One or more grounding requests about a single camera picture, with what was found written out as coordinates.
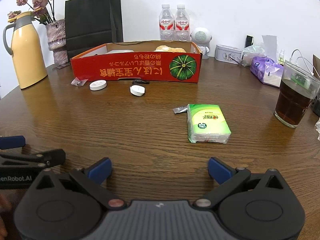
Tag purple tissue pack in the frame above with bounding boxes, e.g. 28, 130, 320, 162
250, 56, 285, 88

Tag glass cup of dark tea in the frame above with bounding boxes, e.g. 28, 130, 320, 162
274, 60, 320, 129

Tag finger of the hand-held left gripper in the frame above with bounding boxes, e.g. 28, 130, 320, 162
0, 149, 66, 172
0, 135, 26, 152

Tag white folding plastic device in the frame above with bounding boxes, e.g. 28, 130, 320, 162
105, 49, 134, 55

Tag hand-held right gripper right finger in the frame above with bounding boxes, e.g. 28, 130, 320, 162
194, 157, 288, 209

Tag brown cardboard box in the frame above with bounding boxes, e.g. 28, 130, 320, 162
312, 54, 320, 77

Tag small pinkish clear wrapper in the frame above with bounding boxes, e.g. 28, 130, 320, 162
71, 78, 89, 87

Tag black paper bag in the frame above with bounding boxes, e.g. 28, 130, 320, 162
64, 0, 124, 59

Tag clear water bottle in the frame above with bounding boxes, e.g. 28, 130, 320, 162
174, 4, 191, 42
159, 4, 175, 41

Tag red cardboard box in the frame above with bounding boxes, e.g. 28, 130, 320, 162
70, 40, 203, 84

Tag pink speckled vase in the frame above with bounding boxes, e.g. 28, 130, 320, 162
46, 19, 69, 65

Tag yellow thermos jug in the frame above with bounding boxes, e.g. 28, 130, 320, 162
2, 11, 48, 89

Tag crumpled clear plastic bag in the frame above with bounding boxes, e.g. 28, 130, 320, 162
241, 45, 266, 67

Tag silver metal tin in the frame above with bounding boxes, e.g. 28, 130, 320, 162
215, 44, 242, 65

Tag white and yellow plush toy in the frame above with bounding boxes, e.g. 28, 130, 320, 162
153, 45, 187, 53

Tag white paper sheet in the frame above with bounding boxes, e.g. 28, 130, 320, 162
262, 34, 278, 58

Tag dark grey object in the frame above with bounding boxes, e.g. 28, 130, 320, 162
311, 97, 320, 117

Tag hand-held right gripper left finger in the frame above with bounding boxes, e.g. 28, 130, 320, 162
32, 157, 127, 209

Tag green tissue pack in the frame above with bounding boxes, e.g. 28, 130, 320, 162
187, 104, 232, 144

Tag white round disc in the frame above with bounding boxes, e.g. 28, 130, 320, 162
89, 79, 107, 91

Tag person's left hand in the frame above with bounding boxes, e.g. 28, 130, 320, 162
0, 192, 12, 239

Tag white robot-shaped speaker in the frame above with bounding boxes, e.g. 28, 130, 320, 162
190, 27, 213, 59

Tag white cable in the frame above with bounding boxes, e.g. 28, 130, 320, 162
296, 57, 315, 75
290, 49, 307, 63

